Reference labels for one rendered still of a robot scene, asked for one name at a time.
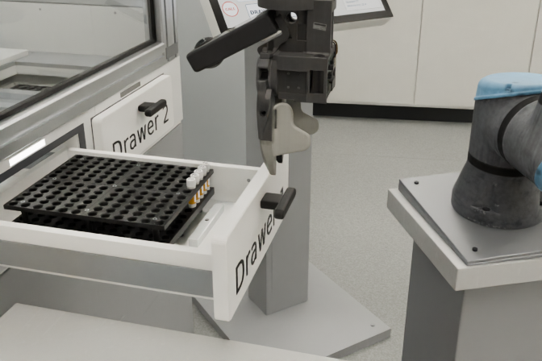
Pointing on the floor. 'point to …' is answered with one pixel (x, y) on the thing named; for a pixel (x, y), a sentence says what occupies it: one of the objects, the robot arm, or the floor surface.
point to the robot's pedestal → (466, 300)
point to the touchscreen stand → (293, 271)
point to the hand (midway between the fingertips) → (271, 158)
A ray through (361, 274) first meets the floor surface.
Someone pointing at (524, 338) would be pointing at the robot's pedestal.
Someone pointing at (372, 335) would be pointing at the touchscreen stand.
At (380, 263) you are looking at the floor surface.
